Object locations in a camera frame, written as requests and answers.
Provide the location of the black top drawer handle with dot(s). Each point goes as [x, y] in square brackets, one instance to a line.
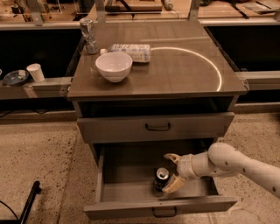
[165, 127]

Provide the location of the black middle drawer handle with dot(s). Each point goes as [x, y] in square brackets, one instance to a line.
[164, 212]

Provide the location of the white paper cup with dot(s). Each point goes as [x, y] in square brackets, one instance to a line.
[36, 72]

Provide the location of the black chair leg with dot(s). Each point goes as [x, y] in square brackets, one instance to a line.
[35, 190]

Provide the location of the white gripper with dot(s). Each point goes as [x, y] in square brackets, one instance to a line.
[185, 166]

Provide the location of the clear plastic water bottle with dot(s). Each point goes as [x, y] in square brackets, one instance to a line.
[139, 53]

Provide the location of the dark blue pepsi can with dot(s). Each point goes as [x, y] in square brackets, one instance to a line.
[162, 176]

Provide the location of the black drawer handle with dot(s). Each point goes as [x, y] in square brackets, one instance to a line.
[164, 212]
[165, 127]

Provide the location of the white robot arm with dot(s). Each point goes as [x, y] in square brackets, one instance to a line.
[222, 159]

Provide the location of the grey top drawer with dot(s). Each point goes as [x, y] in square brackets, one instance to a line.
[123, 129]

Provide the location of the crushed silver can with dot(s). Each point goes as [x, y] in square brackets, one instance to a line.
[87, 30]

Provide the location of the grey open middle drawer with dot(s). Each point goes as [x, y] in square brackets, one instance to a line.
[125, 182]

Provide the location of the white ceramic bowl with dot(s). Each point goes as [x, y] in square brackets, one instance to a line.
[114, 66]

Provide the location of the grey drawer cabinet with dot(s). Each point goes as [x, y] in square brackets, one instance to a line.
[187, 74]

